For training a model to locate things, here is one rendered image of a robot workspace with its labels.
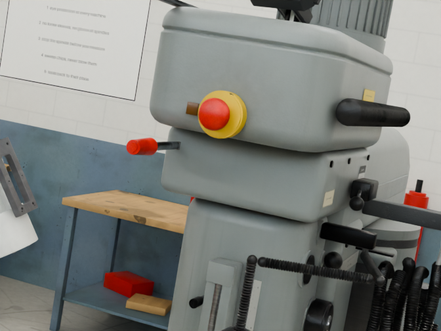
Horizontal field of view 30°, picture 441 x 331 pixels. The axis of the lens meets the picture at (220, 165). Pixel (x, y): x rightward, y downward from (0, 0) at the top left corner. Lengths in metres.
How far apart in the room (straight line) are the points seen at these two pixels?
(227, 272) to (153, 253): 4.87
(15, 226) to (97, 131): 5.25
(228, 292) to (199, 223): 0.12
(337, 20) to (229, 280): 0.49
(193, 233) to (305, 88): 0.32
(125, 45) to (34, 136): 1.02
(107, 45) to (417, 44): 2.23
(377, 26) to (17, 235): 0.77
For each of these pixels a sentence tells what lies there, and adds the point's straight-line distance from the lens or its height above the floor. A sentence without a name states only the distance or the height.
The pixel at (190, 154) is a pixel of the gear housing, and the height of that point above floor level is 1.69.
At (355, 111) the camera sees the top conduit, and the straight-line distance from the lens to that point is 1.03.
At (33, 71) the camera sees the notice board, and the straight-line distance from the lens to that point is 6.47.
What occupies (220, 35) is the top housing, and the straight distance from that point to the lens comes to 1.06.
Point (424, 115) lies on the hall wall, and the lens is 5.44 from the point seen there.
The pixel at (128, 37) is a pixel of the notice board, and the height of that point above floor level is 1.97.
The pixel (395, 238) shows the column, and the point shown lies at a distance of 1.72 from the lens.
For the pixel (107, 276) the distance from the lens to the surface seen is 5.83.
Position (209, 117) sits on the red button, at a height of 1.75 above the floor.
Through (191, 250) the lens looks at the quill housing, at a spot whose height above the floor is 1.55.
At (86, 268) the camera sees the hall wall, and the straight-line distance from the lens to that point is 6.29.
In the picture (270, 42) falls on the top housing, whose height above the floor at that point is 1.86.
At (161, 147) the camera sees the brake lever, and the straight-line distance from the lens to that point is 1.12.
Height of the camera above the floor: 1.81
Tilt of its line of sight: 6 degrees down
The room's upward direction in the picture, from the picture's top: 10 degrees clockwise
